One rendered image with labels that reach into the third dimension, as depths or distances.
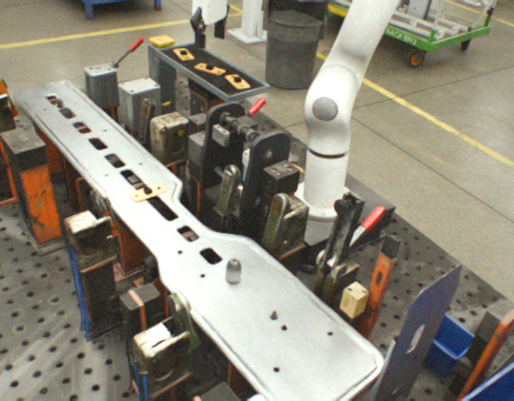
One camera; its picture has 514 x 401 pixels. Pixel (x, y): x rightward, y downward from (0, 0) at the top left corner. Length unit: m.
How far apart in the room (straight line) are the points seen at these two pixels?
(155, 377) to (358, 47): 0.87
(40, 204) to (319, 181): 0.78
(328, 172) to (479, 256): 1.58
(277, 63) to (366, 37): 2.85
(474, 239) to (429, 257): 1.36
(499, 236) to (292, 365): 2.31
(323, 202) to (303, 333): 0.64
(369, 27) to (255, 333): 0.75
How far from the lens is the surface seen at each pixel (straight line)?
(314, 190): 1.52
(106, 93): 1.76
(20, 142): 1.46
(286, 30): 4.00
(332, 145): 1.42
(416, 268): 1.63
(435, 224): 3.02
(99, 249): 1.17
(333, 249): 1.00
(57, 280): 1.51
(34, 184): 1.48
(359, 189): 1.67
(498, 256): 2.97
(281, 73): 4.15
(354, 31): 1.30
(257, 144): 1.11
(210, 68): 1.49
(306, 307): 1.01
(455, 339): 1.41
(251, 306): 1.00
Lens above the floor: 1.75
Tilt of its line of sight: 37 degrees down
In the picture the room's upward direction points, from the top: 5 degrees clockwise
